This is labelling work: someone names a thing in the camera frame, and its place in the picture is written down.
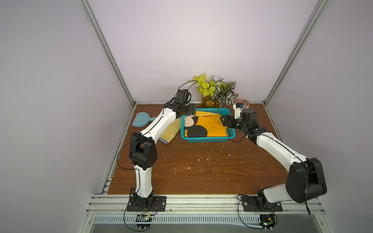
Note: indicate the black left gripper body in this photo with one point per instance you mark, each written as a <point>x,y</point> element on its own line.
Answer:
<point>187,109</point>

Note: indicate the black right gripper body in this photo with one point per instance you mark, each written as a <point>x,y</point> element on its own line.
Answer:
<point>228,121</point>

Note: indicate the orange patterned pillowcase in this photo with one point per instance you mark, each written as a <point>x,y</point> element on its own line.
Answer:
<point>203,124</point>

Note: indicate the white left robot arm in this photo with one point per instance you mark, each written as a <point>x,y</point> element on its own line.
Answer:
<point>142,151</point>

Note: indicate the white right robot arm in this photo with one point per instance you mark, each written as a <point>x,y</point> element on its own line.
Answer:
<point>305,180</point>

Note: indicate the olive yellow zigzag pillowcase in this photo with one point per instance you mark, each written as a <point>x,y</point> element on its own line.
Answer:
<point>171,131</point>

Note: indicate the pink hand brush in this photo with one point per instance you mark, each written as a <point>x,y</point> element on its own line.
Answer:
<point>242,102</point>

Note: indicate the artificial potted plant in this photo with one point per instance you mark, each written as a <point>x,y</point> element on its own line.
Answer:
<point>216,92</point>

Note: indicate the light blue dustpan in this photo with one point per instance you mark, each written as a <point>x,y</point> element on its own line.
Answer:
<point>142,119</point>

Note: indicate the right circuit board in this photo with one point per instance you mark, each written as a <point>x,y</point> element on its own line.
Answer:
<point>267,222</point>

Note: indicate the circuit board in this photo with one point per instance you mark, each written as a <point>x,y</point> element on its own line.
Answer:
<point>143,222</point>
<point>267,222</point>

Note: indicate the left circuit board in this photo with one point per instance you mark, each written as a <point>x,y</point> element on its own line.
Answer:
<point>143,222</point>

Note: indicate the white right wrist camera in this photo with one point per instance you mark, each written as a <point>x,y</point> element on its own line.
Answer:
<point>238,108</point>

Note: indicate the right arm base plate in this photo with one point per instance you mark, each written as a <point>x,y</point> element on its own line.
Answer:
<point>258,204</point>

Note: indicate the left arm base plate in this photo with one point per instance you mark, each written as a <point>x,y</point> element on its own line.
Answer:
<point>152,204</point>

